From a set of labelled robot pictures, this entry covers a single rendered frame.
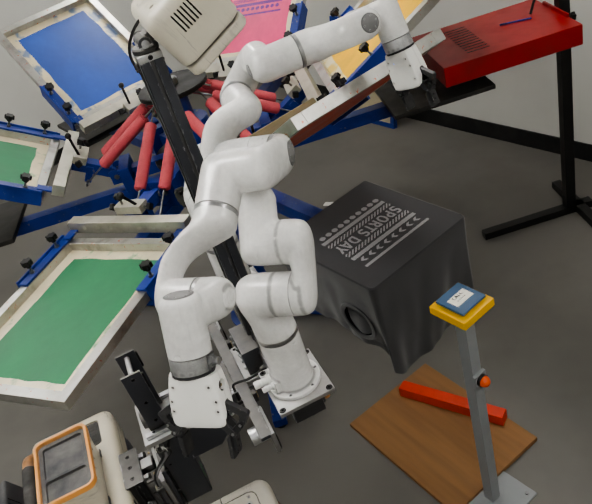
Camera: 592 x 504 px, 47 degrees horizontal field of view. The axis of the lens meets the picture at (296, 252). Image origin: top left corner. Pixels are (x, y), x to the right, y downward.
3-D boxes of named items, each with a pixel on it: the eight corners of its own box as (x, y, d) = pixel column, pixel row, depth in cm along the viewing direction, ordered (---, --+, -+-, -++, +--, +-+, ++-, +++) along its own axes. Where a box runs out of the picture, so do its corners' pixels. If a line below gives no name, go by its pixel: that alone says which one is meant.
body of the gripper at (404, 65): (375, 54, 176) (392, 94, 179) (401, 47, 167) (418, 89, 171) (395, 42, 179) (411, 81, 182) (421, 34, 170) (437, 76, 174)
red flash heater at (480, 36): (534, 19, 329) (533, -6, 322) (583, 47, 291) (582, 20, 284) (414, 58, 330) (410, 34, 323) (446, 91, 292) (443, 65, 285)
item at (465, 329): (537, 494, 243) (517, 293, 189) (498, 537, 235) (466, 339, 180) (486, 460, 259) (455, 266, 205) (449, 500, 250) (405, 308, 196)
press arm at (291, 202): (404, 256, 232) (401, 242, 228) (392, 265, 229) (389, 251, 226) (212, 171, 321) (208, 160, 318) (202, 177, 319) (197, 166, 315)
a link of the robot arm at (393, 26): (343, 16, 164) (332, 19, 173) (361, 57, 168) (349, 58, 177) (397, -12, 166) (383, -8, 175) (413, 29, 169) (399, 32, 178)
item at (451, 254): (480, 310, 250) (466, 215, 226) (396, 385, 232) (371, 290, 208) (473, 307, 252) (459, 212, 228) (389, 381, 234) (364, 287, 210)
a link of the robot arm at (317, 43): (297, 68, 173) (371, 36, 175) (310, 68, 161) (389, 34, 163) (285, 35, 170) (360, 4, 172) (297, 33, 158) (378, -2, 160)
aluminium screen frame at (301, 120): (446, 38, 199) (439, 27, 199) (298, 130, 176) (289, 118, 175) (330, 123, 271) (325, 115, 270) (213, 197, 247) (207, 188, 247)
